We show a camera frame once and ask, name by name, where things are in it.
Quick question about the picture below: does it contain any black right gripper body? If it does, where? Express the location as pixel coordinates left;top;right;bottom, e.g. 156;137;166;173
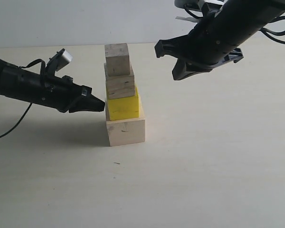
155;22;244;72

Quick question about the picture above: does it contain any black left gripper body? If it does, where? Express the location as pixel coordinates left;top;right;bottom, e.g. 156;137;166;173
41;76;92;113

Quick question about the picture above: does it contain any striped plywood cube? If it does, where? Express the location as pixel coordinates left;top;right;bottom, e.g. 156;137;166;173
104;63;135;99

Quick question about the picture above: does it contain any yellow cube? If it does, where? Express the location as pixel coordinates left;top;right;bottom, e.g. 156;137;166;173
107;85;140;121

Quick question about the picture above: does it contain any large pale wooden cube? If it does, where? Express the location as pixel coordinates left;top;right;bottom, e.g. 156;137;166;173
105;98;146;147

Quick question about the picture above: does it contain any small pale wooden cube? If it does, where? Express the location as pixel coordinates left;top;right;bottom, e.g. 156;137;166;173
104;43;130;76

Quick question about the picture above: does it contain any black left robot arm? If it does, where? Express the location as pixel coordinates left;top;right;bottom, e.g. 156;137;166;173
0;53;105;113

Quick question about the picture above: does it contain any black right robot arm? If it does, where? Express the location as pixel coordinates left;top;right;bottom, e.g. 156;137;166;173
155;0;285;81

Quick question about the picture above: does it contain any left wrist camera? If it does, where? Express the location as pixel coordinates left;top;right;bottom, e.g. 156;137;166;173
46;48;73;74

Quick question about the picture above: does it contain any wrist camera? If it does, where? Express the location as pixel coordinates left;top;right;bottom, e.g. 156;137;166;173
46;48;73;74
174;0;224;23

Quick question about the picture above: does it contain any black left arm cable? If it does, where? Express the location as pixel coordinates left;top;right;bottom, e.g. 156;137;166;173
0;58;47;140

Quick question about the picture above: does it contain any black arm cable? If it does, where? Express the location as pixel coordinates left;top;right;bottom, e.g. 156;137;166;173
0;58;47;140
260;15;285;46

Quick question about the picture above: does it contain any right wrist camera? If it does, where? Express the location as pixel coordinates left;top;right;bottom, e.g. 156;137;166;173
174;0;224;23

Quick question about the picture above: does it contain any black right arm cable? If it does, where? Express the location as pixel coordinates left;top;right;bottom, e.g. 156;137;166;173
260;15;285;46

